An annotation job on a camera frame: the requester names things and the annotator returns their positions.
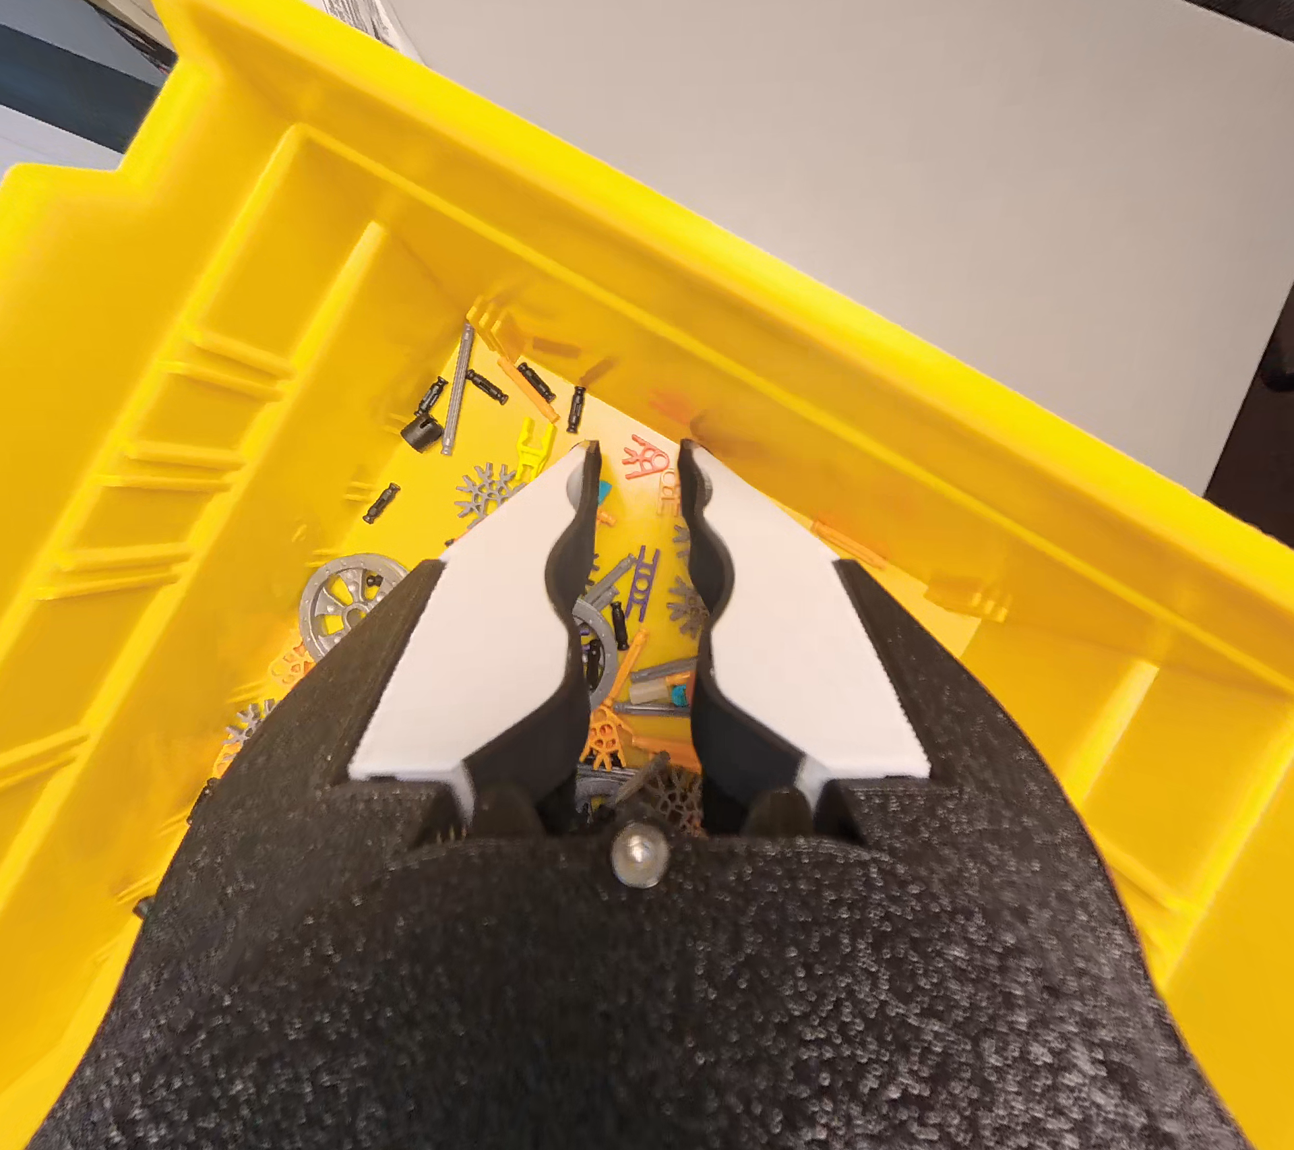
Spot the yellow plastic parts bin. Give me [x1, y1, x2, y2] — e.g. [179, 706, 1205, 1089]
[0, 0, 1294, 1150]

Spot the pile of dark wheel parts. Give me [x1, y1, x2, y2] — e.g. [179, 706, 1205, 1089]
[203, 322, 728, 808]

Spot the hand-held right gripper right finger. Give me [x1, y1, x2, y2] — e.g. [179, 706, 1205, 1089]
[674, 440, 935, 824]

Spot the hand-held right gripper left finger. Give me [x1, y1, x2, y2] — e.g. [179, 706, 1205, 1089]
[347, 444, 604, 819]

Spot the grey spoked wheel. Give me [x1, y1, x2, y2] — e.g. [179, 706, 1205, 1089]
[299, 553, 410, 660]

